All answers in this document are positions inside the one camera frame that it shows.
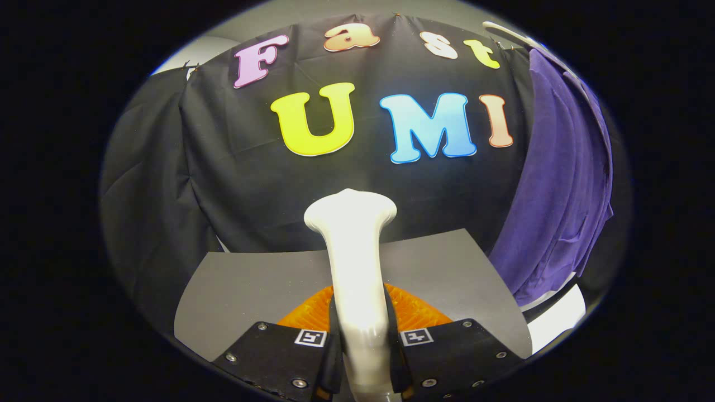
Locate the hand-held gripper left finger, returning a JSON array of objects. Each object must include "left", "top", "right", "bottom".
[{"left": 211, "top": 285, "right": 344, "bottom": 402}]

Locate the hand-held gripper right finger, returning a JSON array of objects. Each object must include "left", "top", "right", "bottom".
[{"left": 384, "top": 284, "right": 526, "bottom": 400}]

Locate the purple corduroy jacket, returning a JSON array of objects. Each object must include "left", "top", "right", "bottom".
[{"left": 489, "top": 47, "right": 614, "bottom": 307}]

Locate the white clothes hanger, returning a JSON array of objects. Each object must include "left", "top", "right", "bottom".
[{"left": 483, "top": 21, "right": 562, "bottom": 59}]

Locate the grey cabinet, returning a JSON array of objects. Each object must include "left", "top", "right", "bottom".
[{"left": 174, "top": 229, "right": 532, "bottom": 362}]

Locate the white mannequin torso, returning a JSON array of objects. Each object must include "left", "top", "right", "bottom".
[{"left": 524, "top": 284, "right": 587, "bottom": 355}]

